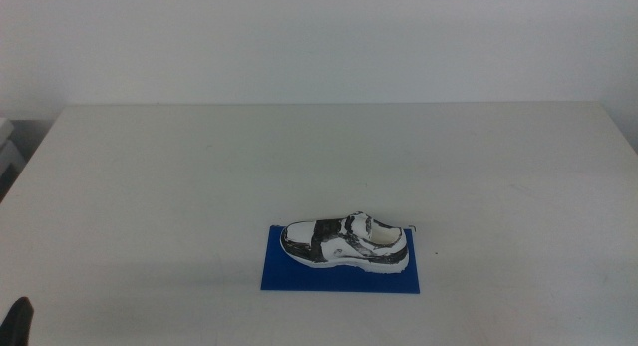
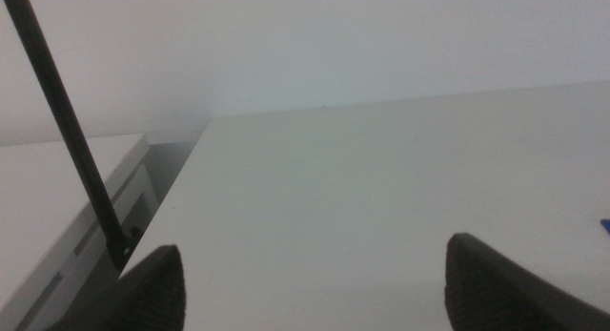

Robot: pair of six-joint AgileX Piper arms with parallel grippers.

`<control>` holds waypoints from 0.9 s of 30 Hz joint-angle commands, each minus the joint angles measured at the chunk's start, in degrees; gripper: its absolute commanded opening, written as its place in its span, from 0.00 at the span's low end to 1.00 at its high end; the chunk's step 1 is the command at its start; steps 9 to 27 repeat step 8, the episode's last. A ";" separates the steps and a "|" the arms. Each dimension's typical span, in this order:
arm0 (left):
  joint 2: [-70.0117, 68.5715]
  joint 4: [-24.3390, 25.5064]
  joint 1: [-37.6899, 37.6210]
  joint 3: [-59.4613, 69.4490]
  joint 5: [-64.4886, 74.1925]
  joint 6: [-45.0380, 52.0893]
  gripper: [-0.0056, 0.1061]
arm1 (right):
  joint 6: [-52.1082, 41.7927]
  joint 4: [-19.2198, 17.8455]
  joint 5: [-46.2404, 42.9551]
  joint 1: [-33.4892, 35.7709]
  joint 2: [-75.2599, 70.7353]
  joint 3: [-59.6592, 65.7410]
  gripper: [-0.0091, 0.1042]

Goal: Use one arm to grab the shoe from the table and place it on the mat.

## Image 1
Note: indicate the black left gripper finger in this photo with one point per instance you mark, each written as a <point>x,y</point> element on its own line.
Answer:
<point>17,323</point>

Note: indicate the white and black toy shoe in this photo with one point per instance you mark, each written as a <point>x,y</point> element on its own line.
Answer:
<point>344,246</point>

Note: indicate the blue rectangular mat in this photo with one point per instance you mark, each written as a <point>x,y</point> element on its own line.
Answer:
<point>339,282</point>

